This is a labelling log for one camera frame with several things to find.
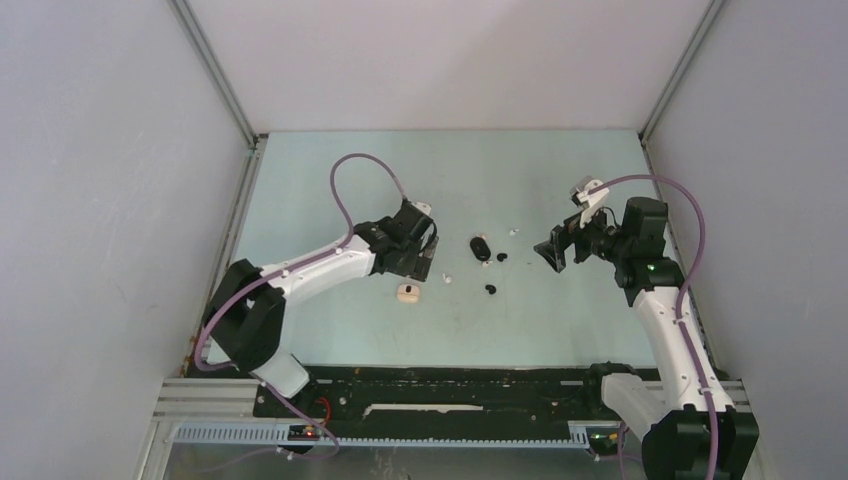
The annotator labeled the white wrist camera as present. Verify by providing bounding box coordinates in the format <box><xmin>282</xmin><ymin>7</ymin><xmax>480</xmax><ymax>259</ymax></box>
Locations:
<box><xmin>411</xmin><ymin>201</ymin><xmax>432</xmax><ymax>216</ymax></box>
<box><xmin>571</xmin><ymin>176</ymin><xmax>610</xmax><ymax>229</ymax></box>

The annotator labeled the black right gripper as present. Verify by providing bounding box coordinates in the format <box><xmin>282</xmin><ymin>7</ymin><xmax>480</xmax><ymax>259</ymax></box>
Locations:
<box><xmin>534</xmin><ymin>200</ymin><xmax>632</xmax><ymax>273</ymax></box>

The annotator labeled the white slotted cable duct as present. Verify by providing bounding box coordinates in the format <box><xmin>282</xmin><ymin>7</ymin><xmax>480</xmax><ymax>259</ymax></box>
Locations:
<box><xmin>172</xmin><ymin>422</ymin><xmax>590</xmax><ymax>450</ymax></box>

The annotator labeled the black earbud charging case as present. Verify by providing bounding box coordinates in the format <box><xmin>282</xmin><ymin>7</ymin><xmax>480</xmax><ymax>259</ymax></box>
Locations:
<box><xmin>469</xmin><ymin>236</ymin><xmax>492</xmax><ymax>263</ymax></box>

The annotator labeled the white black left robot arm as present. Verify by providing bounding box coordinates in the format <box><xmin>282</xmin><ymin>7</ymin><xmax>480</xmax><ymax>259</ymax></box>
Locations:
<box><xmin>201</xmin><ymin>199</ymin><xmax>438</xmax><ymax>417</ymax></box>

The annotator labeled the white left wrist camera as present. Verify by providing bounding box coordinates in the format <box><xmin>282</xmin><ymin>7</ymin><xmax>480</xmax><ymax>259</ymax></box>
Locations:
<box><xmin>411</xmin><ymin>201</ymin><xmax>432</xmax><ymax>216</ymax></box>

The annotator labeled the beige earbud charging case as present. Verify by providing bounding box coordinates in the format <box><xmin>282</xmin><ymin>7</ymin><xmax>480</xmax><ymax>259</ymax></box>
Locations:
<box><xmin>396</xmin><ymin>284</ymin><xmax>421</xmax><ymax>304</ymax></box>

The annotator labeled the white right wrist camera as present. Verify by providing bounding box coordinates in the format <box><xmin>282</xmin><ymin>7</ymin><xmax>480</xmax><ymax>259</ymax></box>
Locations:
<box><xmin>571</xmin><ymin>176</ymin><xmax>610</xmax><ymax>229</ymax></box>

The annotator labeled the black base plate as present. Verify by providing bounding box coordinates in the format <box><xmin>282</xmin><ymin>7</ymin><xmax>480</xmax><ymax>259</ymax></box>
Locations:
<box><xmin>291</xmin><ymin>362</ymin><xmax>659</xmax><ymax>440</ymax></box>

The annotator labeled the aluminium corner post left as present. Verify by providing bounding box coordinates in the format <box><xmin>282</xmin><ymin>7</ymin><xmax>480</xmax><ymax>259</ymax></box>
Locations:
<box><xmin>167</xmin><ymin>0</ymin><xmax>259</xmax><ymax>149</ymax></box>

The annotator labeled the aluminium corner post right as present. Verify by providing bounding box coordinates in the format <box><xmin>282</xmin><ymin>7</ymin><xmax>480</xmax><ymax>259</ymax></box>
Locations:
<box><xmin>639</xmin><ymin>0</ymin><xmax>728</xmax><ymax>147</ymax></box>

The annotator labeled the aluminium corner post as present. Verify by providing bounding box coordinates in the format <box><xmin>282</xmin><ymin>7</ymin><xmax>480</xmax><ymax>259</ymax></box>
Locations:
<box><xmin>639</xmin><ymin>0</ymin><xmax>728</xmax><ymax>147</ymax></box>
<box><xmin>167</xmin><ymin>0</ymin><xmax>259</xmax><ymax>149</ymax></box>

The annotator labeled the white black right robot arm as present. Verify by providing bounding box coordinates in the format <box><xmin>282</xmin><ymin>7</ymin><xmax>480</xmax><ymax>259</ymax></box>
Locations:
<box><xmin>533</xmin><ymin>197</ymin><xmax>759</xmax><ymax>479</ymax></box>

